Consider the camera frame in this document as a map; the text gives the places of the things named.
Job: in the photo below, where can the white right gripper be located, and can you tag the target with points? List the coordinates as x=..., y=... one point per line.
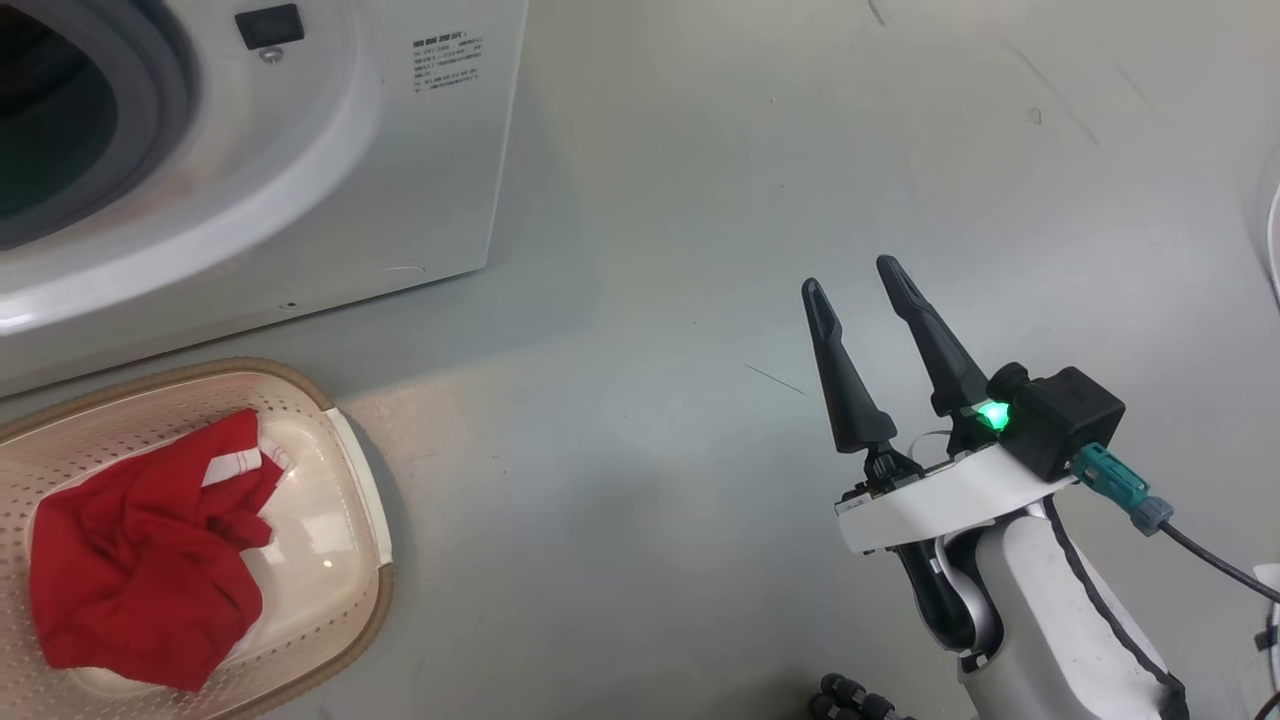
x=940, y=500

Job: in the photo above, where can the red garment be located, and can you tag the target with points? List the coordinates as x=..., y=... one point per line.
x=140, y=570

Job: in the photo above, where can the cream perforated laundry basket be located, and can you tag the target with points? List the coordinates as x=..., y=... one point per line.
x=330, y=520

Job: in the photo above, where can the white front-load washing machine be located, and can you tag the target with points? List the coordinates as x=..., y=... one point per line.
x=300, y=150

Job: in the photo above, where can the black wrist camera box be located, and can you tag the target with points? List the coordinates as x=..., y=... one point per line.
x=1065, y=415

